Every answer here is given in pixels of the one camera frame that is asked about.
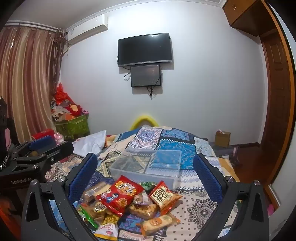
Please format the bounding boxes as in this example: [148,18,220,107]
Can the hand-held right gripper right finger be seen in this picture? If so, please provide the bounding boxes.
[193,153,270,241]

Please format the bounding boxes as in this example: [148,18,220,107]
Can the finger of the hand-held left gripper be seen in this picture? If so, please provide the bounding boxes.
[14,141,75,173]
[14,136,56,158]

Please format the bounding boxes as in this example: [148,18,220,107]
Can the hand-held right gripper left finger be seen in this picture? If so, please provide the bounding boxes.
[21,152,99,241]

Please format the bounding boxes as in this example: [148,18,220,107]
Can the green-edged pastry packet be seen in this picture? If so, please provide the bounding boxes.
[76,197,109,231]

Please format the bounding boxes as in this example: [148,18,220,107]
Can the clear plastic container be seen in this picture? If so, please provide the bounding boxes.
[109,148,182,189]

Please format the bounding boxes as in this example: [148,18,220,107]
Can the orange rice cracker packet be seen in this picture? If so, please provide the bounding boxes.
[140,213,181,235]

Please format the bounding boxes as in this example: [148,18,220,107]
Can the red box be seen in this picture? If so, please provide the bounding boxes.
[31,129,55,141]

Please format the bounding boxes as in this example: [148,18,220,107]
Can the clear packet of brown cakes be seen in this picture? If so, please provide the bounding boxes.
[81,182,112,202]

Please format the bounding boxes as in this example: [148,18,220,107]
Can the green storage box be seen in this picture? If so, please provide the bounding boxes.
[54,115,90,141]

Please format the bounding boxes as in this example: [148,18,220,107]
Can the blue patchwork blanket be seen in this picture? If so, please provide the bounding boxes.
[45,126,241,241]

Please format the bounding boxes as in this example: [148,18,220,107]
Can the orange cloth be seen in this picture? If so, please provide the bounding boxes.
[0,196,22,223]

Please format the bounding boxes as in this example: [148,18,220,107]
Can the white pillow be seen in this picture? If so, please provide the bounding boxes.
[72,130,107,160]

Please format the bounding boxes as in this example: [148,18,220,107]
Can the red snack packet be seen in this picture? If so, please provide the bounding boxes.
[96,175,144,215]

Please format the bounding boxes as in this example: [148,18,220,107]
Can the cardboard box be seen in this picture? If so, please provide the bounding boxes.
[215,130,231,147]

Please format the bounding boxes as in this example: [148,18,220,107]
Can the red plush toy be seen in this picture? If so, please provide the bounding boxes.
[51,82,89,123]

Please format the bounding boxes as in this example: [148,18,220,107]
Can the orange cartoon blanket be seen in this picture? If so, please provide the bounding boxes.
[105,134,122,149]

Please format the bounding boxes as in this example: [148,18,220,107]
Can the orange-red snack packet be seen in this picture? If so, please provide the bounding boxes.
[148,180,183,215]

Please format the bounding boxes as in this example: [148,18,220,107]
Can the yellow snack packet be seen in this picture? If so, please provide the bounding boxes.
[102,214,121,226]

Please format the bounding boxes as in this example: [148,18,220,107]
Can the white pink snack packet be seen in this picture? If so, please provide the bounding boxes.
[94,224,119,240]

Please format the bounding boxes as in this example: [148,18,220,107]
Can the green foil snack packet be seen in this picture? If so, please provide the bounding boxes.
[140,181,158,190]

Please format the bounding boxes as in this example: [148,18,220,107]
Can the striped brown curtain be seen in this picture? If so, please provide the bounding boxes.
[0,23,66,149]

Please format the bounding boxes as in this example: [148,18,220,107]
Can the clear peanut brittle packet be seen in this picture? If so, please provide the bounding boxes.
[127,193,160,219]

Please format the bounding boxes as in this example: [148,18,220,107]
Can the wooden door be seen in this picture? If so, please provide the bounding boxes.
[258,28,293,186]

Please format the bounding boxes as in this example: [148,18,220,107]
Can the small black monitor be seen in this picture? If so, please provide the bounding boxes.
[130,64,162,88]

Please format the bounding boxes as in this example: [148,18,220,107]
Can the white air conditioner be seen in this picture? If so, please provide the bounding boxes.
[66,14,109,45]

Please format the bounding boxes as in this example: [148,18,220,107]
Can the wooden overhead cabinet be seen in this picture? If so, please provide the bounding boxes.
[222,0,278,36]

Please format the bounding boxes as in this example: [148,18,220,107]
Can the yellow foam bed rail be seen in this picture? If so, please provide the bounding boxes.
[129,113,160,131]

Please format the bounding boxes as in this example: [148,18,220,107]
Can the black hanging cable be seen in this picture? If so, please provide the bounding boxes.
[147,70,163,100]

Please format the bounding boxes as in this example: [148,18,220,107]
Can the curtain rail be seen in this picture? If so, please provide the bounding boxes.
[5,20,58,32]

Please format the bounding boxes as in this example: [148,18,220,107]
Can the large wall television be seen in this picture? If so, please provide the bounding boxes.
[117,33,174,67]

